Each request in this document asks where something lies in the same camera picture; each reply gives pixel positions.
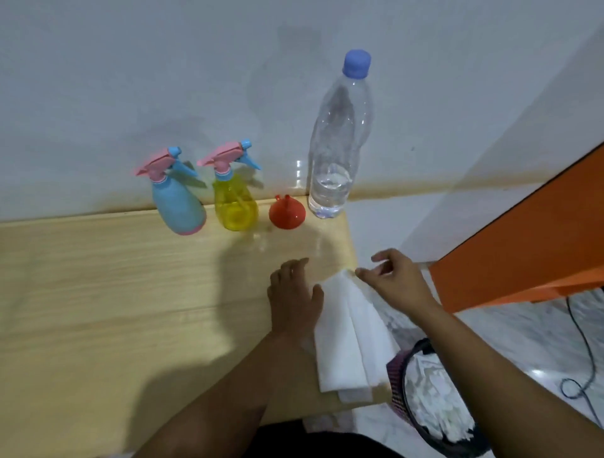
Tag person's black shorts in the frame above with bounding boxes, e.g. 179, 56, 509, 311
245, 417, 406, 458

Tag orange shelf cabinet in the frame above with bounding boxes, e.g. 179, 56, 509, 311
428, 143, 604, 315

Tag person's left forearm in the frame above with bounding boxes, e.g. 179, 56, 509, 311
134, 330, 308, 458

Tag crumpled white paper waste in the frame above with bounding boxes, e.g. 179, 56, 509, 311
406, 354, 476, 444

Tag red plastic funnel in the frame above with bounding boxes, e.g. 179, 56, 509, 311
269, 194, 306, 231

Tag stack of white paper tissues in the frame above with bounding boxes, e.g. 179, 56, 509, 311
313, 269, 401, 405

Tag blue bottle cap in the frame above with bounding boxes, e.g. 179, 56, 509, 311
342, 48, 372, 79

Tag pink mesh waste basket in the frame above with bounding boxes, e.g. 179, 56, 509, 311
386, 349, 416, 425

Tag white tissue sheet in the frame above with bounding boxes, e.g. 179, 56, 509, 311
315, 269, 401, 393

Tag person's right forearm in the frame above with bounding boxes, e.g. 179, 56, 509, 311
415, 301, 604, 458

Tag yellow spray bottle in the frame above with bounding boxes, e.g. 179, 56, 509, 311
213, 178, 260, 233

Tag black cable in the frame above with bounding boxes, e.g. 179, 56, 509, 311
560, 294, 604, 425

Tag person's left hand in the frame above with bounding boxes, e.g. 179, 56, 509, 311
267, 257, 325, 343

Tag clear plastic water bottle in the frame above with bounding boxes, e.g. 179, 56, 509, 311
307, 73, 374, 220

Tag person's right hand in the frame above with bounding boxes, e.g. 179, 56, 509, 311
354, 249, 442, 327

